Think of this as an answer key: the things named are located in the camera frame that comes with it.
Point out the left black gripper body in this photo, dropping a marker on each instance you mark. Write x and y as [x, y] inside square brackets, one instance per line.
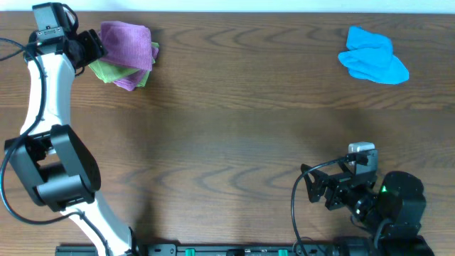
[89, 46]

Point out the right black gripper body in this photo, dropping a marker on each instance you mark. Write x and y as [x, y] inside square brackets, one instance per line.
[342, 195]

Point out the purple microfiber cloth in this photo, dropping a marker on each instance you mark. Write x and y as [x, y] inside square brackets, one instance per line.
[128, 45]

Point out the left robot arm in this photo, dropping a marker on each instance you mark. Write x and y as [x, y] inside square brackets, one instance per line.
[54, 166]

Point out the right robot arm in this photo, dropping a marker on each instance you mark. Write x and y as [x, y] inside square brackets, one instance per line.
[390, 215]

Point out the top green folded cloth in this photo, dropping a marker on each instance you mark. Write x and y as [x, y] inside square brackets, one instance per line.
[108, 72]

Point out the green folded cloth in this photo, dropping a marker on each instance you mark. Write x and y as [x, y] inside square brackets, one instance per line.
[108, 72]
[155, 51]

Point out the purple folded cloth in stack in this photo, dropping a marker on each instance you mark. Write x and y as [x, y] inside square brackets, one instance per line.
[129, 78]

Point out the bottom green folded cloth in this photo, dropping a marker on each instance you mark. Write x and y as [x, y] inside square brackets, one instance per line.
[155, 51]

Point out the blue microfiber cloth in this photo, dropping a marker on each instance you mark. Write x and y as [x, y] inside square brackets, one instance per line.
[370, 57]

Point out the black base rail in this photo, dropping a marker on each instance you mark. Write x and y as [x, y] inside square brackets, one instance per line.
[311, 248]

